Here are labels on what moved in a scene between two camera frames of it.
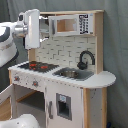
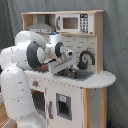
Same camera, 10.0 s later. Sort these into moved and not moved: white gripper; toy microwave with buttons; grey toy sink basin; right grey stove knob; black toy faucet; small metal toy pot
Moved: white gripper; toy microwave with buttons
Not moved: small metal toy pot; black toy faucet; grey toy sink basin; right grey stove knob
